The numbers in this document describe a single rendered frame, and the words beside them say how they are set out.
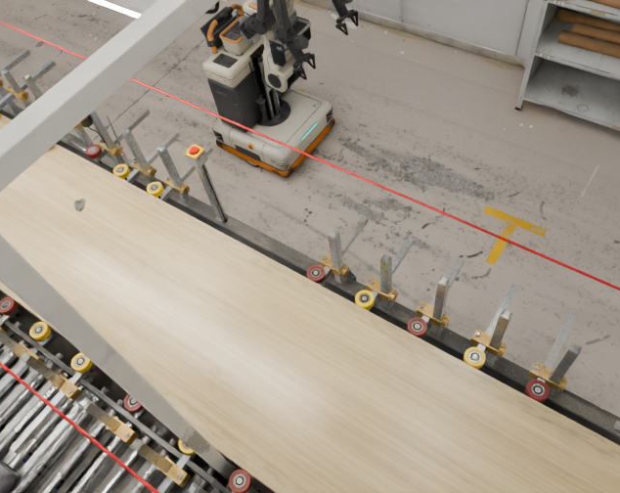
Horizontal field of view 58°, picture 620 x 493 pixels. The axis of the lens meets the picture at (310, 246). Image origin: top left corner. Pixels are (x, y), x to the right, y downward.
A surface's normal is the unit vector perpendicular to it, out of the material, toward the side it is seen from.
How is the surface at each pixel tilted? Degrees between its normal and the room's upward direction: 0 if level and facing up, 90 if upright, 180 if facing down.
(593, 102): 0
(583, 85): 0
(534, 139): 0
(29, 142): 90
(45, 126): 90
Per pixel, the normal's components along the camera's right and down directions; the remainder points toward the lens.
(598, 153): -0.11, -0.55
